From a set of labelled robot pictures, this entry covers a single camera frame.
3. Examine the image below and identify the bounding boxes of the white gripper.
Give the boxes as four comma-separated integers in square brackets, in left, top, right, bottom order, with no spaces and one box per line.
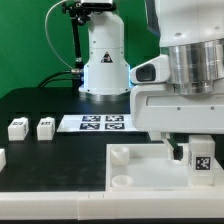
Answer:
[130,84,224,161]

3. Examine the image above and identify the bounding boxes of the white square tabletop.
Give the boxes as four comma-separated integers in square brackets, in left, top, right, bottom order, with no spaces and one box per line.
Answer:
[106,144,224,191]

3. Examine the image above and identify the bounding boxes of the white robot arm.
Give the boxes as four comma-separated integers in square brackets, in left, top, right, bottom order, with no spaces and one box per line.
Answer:
[81,0,224,140]

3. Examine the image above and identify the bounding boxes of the white marker sheet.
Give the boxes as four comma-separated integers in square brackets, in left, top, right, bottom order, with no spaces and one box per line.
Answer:
[57,114,136,133]

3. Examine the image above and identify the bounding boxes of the black cables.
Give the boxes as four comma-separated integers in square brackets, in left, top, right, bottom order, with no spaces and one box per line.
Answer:
[38,70,83,88]

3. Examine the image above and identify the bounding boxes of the black camera stand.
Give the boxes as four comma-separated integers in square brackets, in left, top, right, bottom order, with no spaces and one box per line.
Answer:
[62,1,90,90]

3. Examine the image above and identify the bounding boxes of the white front wall fixture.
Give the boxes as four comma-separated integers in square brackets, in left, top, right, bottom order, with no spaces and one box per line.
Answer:
[0,190,224,220]

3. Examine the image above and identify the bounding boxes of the grey camera on stand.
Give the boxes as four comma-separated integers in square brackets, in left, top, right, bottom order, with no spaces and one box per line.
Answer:
[81,0,113,5]

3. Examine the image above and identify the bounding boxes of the grey cable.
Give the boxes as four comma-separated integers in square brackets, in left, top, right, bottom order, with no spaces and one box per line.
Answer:
[44,0,83,75]

